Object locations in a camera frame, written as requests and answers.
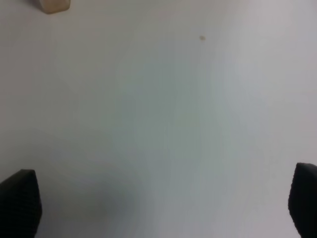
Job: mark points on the plastic drink bottle pink label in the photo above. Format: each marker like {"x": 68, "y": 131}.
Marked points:
{"x": 54, "y": 6}

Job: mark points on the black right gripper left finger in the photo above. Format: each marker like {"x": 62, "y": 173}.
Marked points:
{"x": 20, "y": 205}

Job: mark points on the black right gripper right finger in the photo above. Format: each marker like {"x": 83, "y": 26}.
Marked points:
{"x": 302, "y": 201}

